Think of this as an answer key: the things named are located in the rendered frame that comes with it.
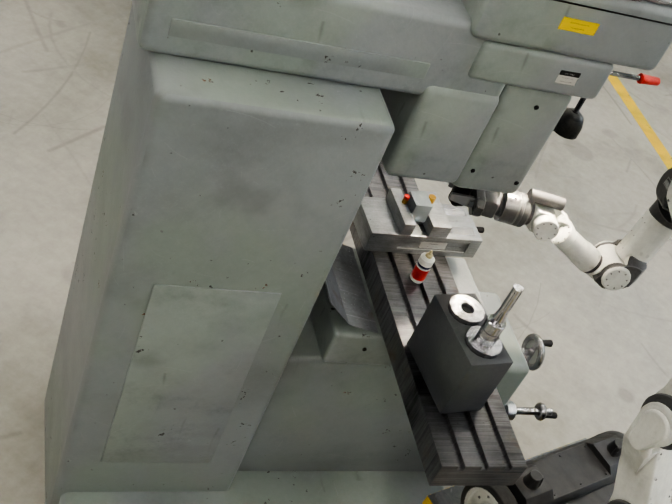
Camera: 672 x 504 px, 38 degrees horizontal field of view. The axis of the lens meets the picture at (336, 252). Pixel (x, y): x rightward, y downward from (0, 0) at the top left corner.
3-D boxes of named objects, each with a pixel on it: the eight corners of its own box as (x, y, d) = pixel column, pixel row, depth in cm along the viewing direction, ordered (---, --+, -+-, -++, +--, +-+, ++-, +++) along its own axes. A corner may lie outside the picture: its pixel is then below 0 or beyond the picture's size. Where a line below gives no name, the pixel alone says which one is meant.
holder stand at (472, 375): (446, 341, 255) (478, 289, 242) (481, 410, 241) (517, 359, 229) (406, 343, 250) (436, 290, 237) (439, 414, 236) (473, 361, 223)
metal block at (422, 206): (418, 207, 279) (426, 192, 275) (424, 222, 275) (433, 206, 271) (402, 206, 277) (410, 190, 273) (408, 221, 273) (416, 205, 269)
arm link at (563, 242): (522, 203, 260) (553, 232, 266) (526, 223, 253) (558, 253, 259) (542, 189, 257) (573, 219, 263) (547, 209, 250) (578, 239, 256)
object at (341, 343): (449, 283, 305) (465, 256, 297) (484, 372, 281) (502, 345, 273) (298, 270, 286) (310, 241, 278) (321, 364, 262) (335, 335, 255)
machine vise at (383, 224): (456, 222, 294) (471, 195, 287) (473, 258, 284) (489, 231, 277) (349, 213, 280) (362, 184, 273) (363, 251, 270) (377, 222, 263)
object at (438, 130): (429, 122, 249) (471, 36, 232) (457, 187, 233) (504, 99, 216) (360, 112, 242) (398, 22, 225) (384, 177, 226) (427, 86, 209)
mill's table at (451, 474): (389, 155, 322) (398, 136, 317) (514, 485, 238) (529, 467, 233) (323, 146, 313) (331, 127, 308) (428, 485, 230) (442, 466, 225)
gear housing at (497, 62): (557, 41, 239) (577, 6, 232) (596, 103, 222) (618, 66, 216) (435, 17, 226) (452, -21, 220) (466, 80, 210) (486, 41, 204)
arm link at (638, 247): (617, 271, 275) (669, 211, 263) (630, 300, 264) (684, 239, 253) (584, 256, 271) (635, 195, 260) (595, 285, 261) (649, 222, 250)
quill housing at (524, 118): (492, 146, 257) (548, 44, 236) (518, 200, 243) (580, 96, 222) (426, 137, 250) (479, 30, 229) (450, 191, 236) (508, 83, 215)
